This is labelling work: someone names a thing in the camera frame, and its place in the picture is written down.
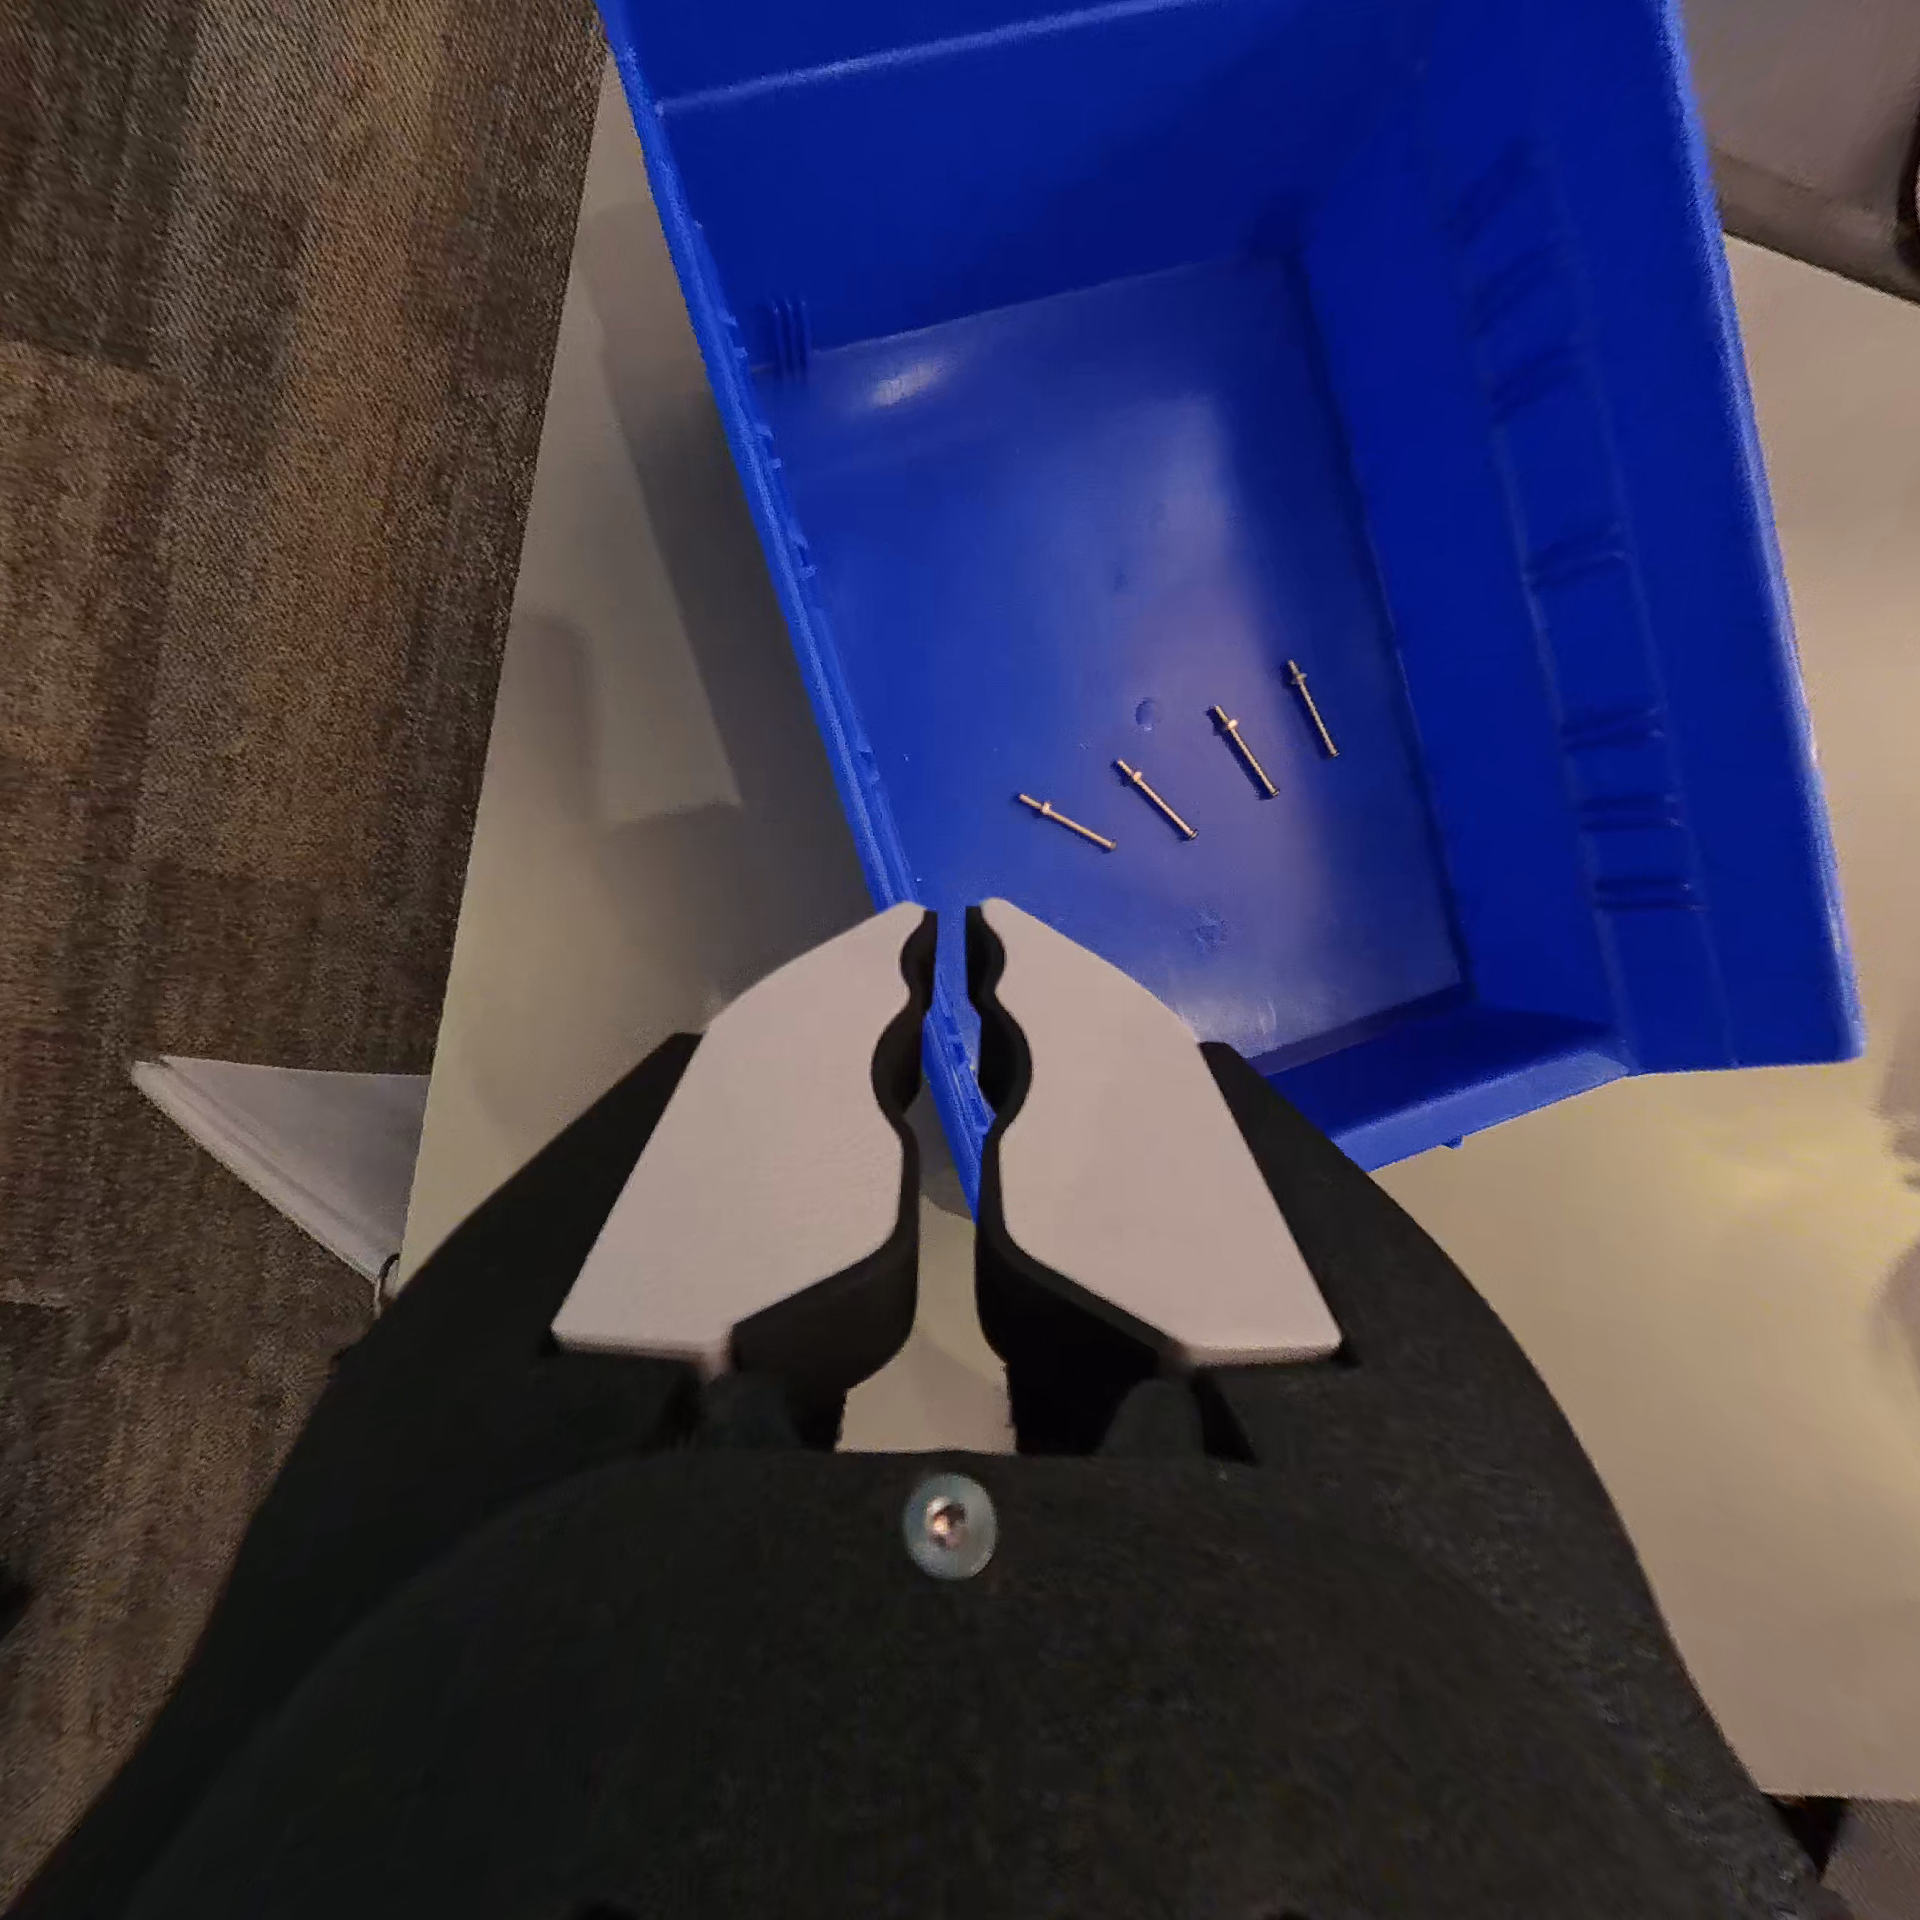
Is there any white flat panel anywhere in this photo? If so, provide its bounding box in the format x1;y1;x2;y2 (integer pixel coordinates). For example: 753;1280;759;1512
132;1055;430;1295

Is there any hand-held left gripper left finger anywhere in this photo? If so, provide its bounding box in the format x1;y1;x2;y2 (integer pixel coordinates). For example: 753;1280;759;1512
551;900;939;1451

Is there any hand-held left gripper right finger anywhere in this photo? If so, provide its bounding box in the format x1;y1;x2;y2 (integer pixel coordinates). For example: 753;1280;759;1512
964;895;1343;1453

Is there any plain blue plastic bin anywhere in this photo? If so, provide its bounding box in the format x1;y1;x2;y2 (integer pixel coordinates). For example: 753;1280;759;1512
593;0;1865;1220

